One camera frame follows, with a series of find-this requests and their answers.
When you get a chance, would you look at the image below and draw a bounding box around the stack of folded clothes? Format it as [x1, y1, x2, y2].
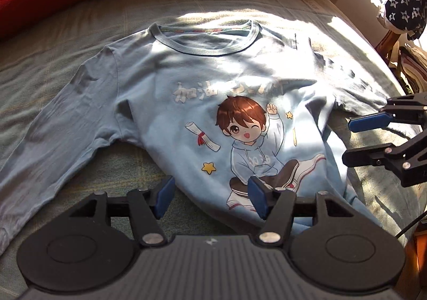
[397, 43, 427, 95]

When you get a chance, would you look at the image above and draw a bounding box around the wooden chair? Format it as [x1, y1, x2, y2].
[374, 28, 402, 68]

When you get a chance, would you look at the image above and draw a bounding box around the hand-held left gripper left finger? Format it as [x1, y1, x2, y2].
[68, 175, 176, 248]

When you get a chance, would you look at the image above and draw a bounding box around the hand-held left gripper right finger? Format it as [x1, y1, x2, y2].
[248, 176, 358, 248]

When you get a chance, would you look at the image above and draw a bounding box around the dark star-print cloth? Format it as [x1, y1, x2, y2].
[376, 0, 427, 41]

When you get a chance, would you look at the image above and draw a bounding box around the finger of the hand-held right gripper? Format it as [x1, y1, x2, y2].
[348, 93, 427, 134]
[342, 131, 427, 188]

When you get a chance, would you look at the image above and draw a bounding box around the light blue long-sleeve shirt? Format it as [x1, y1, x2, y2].
[0, 20, 396, 255]

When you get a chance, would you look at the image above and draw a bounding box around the black cable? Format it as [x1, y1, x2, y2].
[394, 208, 427, 240]

